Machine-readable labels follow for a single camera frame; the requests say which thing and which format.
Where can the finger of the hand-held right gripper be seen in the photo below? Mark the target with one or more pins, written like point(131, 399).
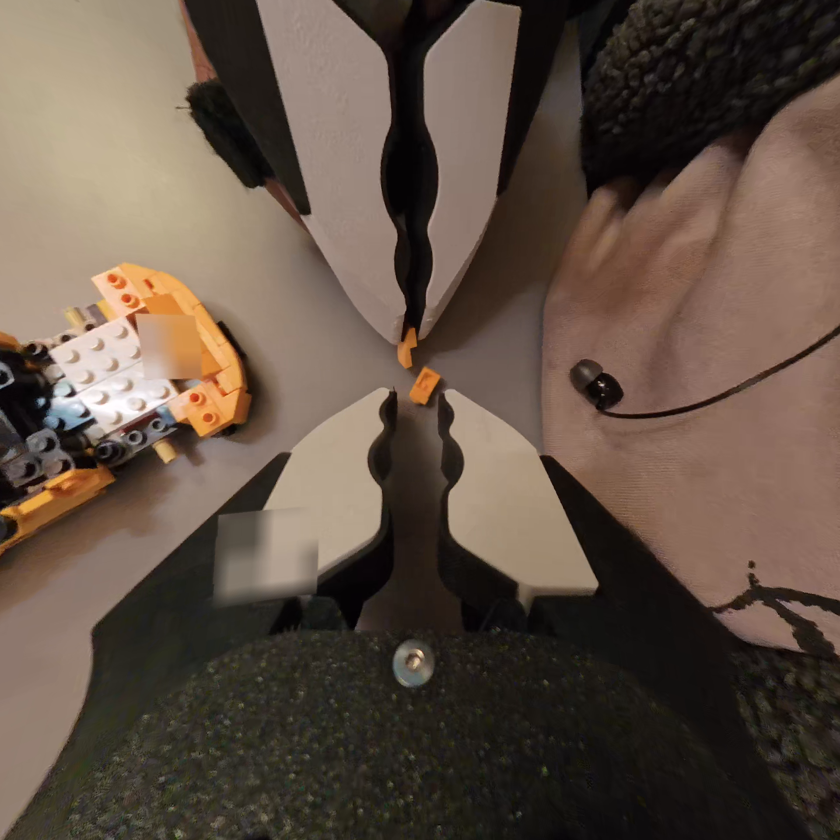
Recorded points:
point(466, 164)
point(328, 131)

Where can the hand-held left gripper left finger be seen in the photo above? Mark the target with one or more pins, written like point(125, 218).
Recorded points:
point(341, 472)

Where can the small orange lego piece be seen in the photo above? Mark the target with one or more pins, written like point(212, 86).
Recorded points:
point(407, 348)
point(425, 386)

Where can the orange and grey lego car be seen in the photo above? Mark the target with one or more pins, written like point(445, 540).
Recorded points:
point(98, 354)

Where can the pale pink shirt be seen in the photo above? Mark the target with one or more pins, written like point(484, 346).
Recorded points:
point(689, 295)

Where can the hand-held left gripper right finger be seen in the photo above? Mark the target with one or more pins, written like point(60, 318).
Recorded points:
point(512, 505)

